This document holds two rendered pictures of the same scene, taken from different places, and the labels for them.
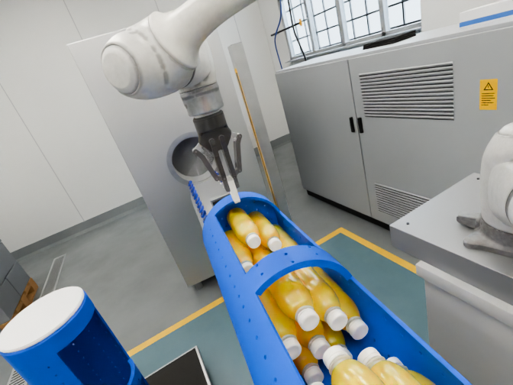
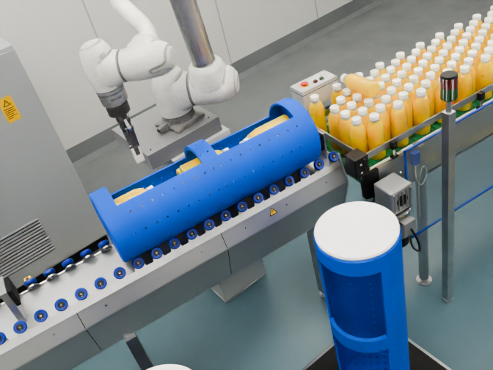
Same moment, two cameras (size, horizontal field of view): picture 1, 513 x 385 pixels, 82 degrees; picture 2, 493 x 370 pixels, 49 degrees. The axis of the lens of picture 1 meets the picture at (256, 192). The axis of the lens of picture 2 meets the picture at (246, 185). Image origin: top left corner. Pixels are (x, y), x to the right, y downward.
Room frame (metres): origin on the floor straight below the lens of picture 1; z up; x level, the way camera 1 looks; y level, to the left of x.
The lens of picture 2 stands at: (0.63, 1.73, 2.26)
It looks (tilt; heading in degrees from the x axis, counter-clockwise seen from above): 36 degrees down; 262
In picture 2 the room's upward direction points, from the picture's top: 15 degrees counter-clockwise
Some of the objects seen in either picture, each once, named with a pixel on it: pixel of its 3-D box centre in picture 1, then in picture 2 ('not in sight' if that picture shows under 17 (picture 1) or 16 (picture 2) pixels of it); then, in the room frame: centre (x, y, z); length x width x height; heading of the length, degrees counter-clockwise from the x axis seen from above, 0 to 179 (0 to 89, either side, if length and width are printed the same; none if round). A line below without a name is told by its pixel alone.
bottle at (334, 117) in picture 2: not in sight; (337, 128); (-0.10, -0.16, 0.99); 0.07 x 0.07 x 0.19
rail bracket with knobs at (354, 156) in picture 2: not in sight; (356, 164); (-0.08, 0.07, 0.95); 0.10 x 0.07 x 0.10; 102
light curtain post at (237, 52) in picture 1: (279, 201); not in sight; (1.54, -0.11, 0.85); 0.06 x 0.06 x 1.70; 12
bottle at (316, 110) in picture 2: not in sight; (317, 117); (-0.07, -0.30, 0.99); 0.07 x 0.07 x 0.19
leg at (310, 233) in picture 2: not in sight; (317, 252); (0.09, -0.17, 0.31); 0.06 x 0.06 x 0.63; 12
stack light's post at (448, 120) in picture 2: not in sight; (447, 217); (-0.44, 0.16, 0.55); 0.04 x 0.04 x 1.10; 12
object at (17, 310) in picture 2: (225, 210); (13, 299); (1.31, 0.17, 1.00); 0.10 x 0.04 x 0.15; 102
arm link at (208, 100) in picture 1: (203, 101); (112, 95); (0.73, 0.05, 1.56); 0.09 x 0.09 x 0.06
